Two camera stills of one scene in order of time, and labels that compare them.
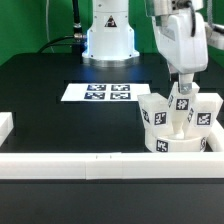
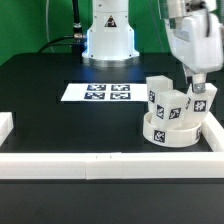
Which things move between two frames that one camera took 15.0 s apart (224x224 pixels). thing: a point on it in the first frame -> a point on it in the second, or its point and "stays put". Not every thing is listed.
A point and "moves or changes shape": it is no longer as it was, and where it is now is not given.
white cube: x=202 y=113 moves or changes shape
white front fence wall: x=112 y=165 stays put
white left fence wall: x=6 y=125 stays put
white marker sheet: x=79 y=92 stays put
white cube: x=156 y=114 -> x=157 y=84
